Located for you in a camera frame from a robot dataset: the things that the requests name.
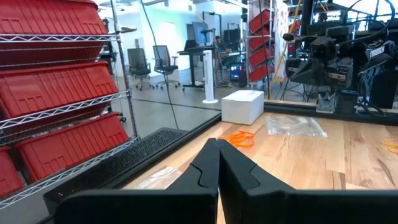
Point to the white cardboard box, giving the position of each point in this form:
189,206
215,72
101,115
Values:
242,107

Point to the computer monitor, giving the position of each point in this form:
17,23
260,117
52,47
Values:
202,32

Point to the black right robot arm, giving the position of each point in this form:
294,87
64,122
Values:
377,53

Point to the black perforated floor mat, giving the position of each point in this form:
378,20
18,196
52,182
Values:
140,149

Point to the thin yellow rubber band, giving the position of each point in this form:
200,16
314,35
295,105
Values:
392,146

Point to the desktop computer with lights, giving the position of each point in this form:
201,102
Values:
236,71

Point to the orange rubber band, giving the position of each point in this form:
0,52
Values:
245,143
231,137

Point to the grey metal mounting bracket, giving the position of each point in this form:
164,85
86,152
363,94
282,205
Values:
325,104

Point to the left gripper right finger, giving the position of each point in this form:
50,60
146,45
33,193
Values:
264,205

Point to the clear zip bag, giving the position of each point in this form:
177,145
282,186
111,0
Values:
292,126
158,179

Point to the red plastic storage bin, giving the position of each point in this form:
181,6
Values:
261,20
46,18
56,87
71,146
9,174
261,57
259,42
260,74

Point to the black standing desk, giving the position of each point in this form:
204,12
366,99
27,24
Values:
192,68

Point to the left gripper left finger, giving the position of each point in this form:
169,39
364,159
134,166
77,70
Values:
186,205

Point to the black mesh office chair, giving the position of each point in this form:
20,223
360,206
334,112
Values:
136,59
161,56

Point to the white tower fan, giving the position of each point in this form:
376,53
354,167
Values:
209,77

